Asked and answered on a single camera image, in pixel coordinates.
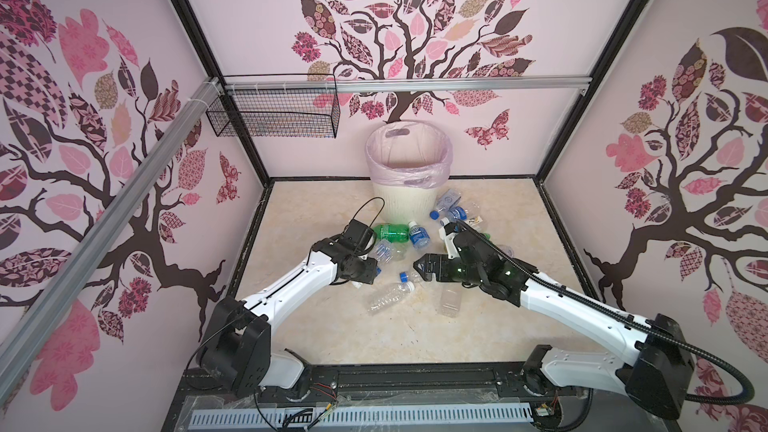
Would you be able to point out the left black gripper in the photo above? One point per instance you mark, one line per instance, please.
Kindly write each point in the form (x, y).
(368, 276)

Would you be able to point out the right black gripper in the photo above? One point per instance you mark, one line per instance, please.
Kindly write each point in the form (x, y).
(440, 260)

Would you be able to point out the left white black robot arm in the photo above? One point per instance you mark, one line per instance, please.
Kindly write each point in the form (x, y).
(237, 347)

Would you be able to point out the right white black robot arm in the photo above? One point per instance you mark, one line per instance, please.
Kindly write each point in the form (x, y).
(643, 359)

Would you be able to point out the Pocari bottle near bin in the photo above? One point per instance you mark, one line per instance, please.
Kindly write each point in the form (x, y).
(467, 212)

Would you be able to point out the white ribbed waste bin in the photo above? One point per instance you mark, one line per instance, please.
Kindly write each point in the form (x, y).
(405, 204)

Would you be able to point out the pink plastic bin liner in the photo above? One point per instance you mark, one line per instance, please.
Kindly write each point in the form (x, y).
(409, 154)

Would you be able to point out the clear bottle blue cap label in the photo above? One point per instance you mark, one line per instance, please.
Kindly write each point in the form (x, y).
(386, 252)

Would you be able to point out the clear crushed bottle white cap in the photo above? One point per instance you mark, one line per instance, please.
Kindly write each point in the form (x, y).
(389, 296)

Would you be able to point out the clear bottle green cap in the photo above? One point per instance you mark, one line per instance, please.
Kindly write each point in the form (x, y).
(450, 300)

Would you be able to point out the green bottle yellow cap left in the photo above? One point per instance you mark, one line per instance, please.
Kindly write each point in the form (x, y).
(393, 233)

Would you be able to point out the crushed clear bottle blue cap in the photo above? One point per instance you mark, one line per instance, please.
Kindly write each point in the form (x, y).
(444, 202)

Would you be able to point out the clear bottle purple label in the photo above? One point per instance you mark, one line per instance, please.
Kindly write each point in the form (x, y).
(506, 250)

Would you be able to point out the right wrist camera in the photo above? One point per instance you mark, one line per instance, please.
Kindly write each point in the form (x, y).
(448, 232)

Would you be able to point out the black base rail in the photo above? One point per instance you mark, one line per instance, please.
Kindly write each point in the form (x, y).
(420, 381)

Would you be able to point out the white slotted cable duct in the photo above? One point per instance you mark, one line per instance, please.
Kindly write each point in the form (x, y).
(356, 418)

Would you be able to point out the black wire mesh basket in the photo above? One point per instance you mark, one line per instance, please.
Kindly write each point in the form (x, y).
(291, 105)

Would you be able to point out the aluminium horizontal back rail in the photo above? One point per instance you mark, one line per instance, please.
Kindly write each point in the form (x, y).
(413, 85)

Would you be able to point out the aluminium left side rail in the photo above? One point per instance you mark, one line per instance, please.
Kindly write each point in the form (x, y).
(22, 345)

